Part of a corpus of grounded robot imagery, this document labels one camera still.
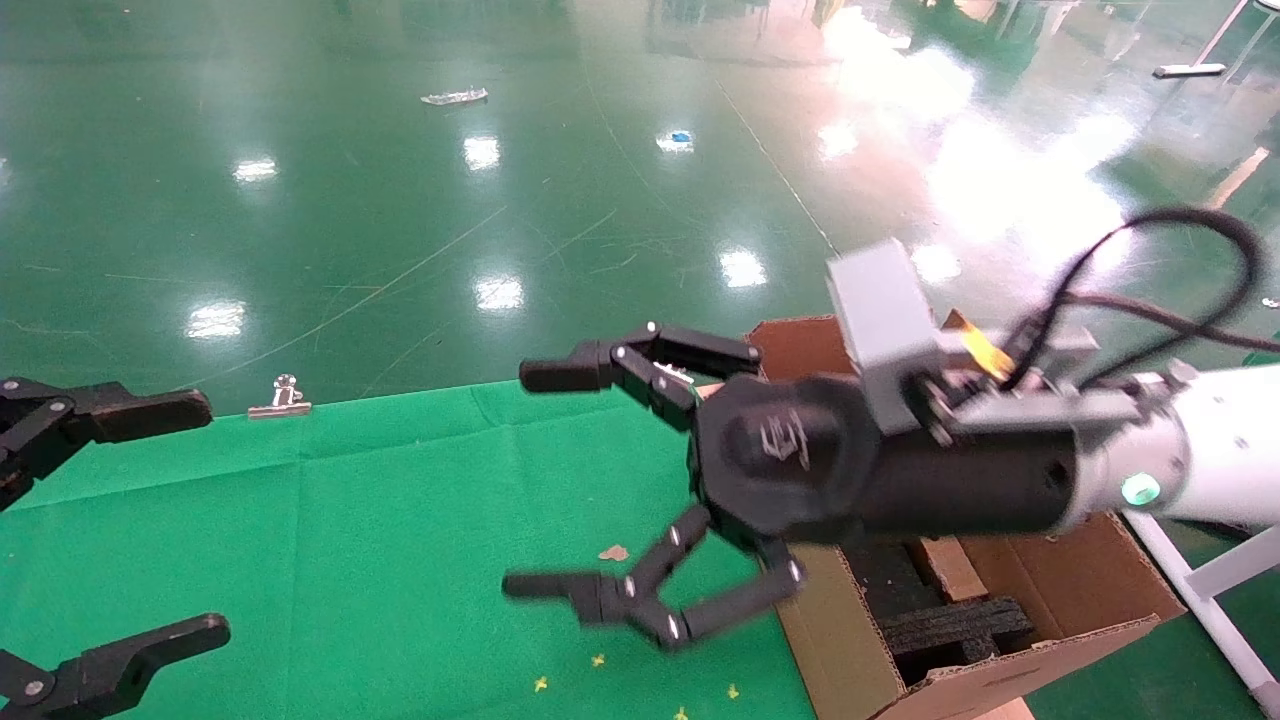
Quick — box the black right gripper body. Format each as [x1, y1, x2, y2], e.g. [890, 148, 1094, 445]
[688, 372, 1081, 546]

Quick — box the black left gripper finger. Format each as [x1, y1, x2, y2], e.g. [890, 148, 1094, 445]
[0, 612, 233, 720]
[0, 377, 214, 513]

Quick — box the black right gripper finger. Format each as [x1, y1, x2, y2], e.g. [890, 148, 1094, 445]
[502, 503, 807, 653]
[519, 321, 763, 433]

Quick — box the small taped cardboard box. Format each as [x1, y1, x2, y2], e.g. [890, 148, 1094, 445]
[915, 537, 991, 603]

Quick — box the large open cardboard carton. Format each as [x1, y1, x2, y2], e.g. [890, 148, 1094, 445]
[745, 315, 1188, 720]

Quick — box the silver binder clip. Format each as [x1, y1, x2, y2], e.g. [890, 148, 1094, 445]
[248, 374, 313, 419]

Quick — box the black foam liner sheet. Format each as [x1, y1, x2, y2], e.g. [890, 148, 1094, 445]
[850, 543, 936, 621]

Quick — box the black foam block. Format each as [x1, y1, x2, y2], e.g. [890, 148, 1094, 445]
[878, 597, 1038, 661]

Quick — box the green table cloth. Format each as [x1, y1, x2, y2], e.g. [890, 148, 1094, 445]
[0, 380, 816, 720]

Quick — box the white table leg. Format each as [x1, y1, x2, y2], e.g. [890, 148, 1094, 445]
[1153, 0, 1263, 79]

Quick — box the grey wrist camera assembly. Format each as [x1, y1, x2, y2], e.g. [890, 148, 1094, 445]
[826, 238, 1126, 441]

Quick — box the yellow cable tag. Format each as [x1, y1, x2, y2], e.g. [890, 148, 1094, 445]
[945, 308, 1016, 379]

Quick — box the white pipe frame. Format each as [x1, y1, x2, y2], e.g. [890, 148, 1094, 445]
[1125, 510, 1280, 719]

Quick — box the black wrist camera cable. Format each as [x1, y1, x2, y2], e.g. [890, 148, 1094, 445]
[1000, 205, 1280, 393]

